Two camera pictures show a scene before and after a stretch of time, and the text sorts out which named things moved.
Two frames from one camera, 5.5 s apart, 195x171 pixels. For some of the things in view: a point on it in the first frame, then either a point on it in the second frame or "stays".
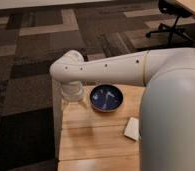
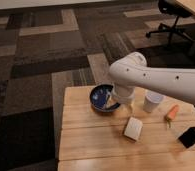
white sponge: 133,128 stays
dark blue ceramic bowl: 106,98 stays
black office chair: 172,8 stays
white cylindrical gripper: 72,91 -> 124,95
